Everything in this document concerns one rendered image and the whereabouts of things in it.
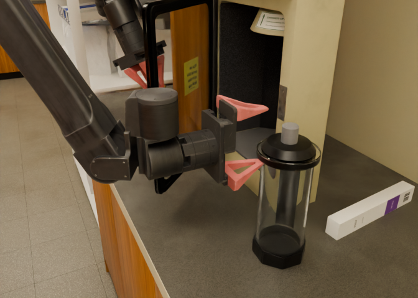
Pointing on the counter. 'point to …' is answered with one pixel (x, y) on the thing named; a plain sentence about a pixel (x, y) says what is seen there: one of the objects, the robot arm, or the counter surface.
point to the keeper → (282, 102)
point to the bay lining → (249, 65)
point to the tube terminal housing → (298, 55)
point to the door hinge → (215, 50)
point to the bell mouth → (269, 22)
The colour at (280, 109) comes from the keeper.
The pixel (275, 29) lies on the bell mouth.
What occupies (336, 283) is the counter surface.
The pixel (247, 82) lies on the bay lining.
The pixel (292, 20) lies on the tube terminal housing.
